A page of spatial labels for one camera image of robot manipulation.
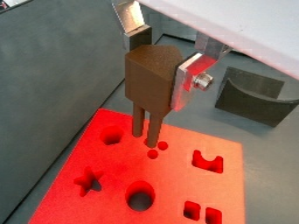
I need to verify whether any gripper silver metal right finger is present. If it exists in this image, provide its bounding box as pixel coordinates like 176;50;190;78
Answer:
172;32;232;111

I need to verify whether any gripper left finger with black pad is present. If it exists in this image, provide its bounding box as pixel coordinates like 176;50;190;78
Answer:
111;0;153;51

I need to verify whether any brown three-prong block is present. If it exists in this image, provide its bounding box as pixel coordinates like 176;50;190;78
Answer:
126;45;184;148

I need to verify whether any red shape-sorting board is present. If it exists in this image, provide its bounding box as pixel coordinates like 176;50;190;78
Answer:
30;109;246;224

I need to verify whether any black curved holder stand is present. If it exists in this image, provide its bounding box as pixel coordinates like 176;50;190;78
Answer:
216;66;299;127

